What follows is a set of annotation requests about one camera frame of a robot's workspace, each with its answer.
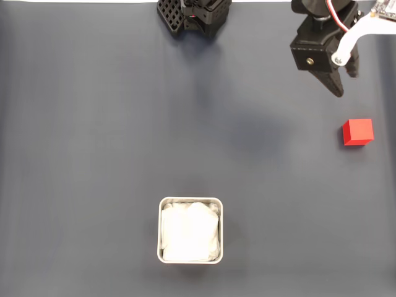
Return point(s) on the white cloth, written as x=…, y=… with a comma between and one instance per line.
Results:
x=190, y=232

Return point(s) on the square metal box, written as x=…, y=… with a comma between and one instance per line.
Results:
x=158, y=230

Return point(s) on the dark grey table mat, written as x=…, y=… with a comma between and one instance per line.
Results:
x=92, y=123

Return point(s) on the red cube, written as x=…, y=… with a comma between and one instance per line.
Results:
x=359, y=131

